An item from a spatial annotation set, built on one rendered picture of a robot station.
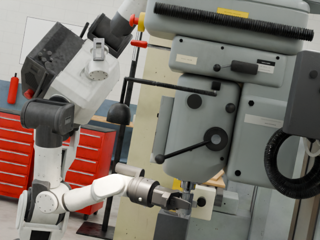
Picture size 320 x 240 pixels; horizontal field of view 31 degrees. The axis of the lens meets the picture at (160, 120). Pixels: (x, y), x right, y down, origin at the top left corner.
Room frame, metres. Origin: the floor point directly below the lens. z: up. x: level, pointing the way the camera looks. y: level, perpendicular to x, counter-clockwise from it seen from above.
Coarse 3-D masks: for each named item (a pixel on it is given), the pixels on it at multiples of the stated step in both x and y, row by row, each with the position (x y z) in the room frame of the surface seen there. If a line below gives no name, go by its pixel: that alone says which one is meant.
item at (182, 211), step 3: (180, 195) 1.78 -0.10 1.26; (180, 198) 1.78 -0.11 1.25; (183, 198) 1.78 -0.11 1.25; (186, 198) 1.77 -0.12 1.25; (189, 198) 1.78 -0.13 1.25; (192, 198) 1.79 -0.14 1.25; (189, 201) 1.78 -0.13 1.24; (192, 201) 1.79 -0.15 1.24; (177, 210) 1.78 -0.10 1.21; (180, 210) 1.78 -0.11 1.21; (183, 210) 1.77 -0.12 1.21; (186, 210) 1.78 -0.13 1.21; (189, 210) 1.78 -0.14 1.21; (180, 213) 1.78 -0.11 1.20; (183, 213) 1.77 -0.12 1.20; (186, 213) 1.78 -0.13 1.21; (189, 213) 1.78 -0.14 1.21
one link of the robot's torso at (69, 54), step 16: (48, 32) 2.05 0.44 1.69; (64, 32) 2.08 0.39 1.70; (48, 48) 2.02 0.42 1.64; (64, 48) 2.04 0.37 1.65; (80, 48) 2.07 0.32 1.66; (32, 64) 1.99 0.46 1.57; (48, 64) 1.98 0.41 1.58; (64, 64) 2.01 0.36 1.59; (80, 64) 2.04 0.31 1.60; (112, 64) 2.09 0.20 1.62; (32, 80) 2.06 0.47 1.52; (48, 80) 2.01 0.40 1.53; (64, 80) 1.98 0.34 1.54; (80, 80) 2.01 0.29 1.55; (96, 80) 2.03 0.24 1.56; (112, 80) 2.09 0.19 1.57; (32, 96) 2.11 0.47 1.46; (48, 96) 2.01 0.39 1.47; (64, 96) 1.98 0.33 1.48; (80, 96) 1.98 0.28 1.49; (96, 96) 2.02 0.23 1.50; (80, 112) 2.00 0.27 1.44
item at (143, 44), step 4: (132, 40) 1.90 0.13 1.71; (136, 40) 1.90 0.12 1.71; (140, 40) 1.90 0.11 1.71; (132, 44) 1.90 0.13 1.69; (136, 44) 1.90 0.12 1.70; (140, 44) 1.89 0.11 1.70; (144, 44) 1.89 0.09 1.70; (148, 44) 1.90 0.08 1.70; (152, 44) 1.90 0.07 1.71; (144, 48) 1.90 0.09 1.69; (156, 48) 1.90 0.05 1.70; (160, 48) 1.90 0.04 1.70; (164, 48) 1.90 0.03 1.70; (168, 48) 1.90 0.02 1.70
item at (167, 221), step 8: (160, 216) 2.20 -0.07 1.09; (168, 216) 2.20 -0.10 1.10; (176, 216) 2.20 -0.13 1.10; (160, 224) 2.20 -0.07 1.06; (168, 224) 2.20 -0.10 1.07; (176, 224) 2.20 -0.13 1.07; (184, 224) 2.19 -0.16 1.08; (160, 232) 2.20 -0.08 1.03; (168, 232) 2.20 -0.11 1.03; (176, 232) 2.19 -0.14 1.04; (184, 232) 2.19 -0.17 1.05
